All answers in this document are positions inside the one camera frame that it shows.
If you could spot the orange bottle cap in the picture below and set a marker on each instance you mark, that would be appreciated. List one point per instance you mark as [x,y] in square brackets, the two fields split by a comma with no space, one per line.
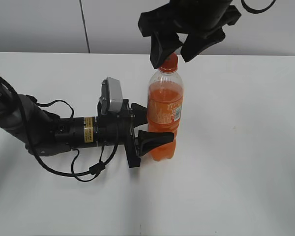
[170,64]

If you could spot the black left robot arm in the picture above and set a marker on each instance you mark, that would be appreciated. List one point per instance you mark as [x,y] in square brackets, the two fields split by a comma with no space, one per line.
[47,134]

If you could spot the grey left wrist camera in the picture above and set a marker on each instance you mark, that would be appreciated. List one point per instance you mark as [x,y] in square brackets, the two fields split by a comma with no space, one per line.
[111,98]

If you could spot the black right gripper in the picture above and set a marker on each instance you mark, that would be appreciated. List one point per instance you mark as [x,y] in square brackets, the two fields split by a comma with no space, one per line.
[204,18]

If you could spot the orange soda bottle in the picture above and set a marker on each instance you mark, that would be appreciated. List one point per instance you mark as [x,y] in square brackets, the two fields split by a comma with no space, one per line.
[164,102]

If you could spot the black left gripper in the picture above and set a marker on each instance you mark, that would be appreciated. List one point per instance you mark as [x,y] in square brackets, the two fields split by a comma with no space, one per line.
[114,129]

